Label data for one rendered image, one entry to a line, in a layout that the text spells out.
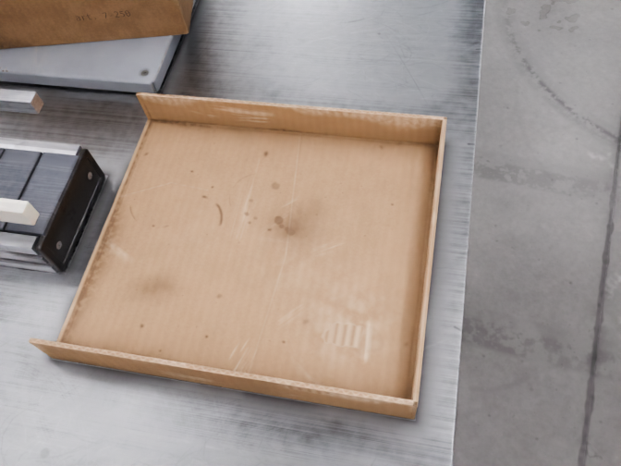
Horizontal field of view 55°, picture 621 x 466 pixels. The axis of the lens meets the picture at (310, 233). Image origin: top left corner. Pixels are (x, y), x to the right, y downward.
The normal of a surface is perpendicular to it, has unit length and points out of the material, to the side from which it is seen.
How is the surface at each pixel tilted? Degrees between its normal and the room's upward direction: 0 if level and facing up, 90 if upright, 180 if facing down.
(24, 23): 90
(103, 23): 90
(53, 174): 0
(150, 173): 0
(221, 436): 0
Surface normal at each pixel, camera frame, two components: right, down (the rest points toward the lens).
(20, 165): -0.10, -0.50
